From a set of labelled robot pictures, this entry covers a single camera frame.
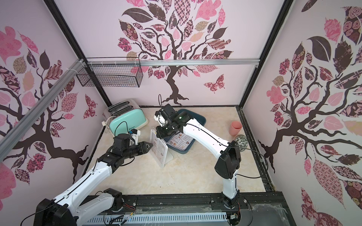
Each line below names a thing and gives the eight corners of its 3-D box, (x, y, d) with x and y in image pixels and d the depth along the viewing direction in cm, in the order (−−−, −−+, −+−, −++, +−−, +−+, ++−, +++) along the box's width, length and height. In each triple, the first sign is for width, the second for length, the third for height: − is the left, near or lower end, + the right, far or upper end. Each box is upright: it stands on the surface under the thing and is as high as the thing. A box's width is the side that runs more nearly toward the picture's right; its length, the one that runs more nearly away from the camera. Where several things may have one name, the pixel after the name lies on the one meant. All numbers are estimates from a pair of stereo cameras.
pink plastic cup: (230, 139, 103) (234, 131, 95) (224, 132, 107) (228, 123, 99) (239, 135, 106) (244, 126, 97) (233, 128, 110) (237, 119, 101)
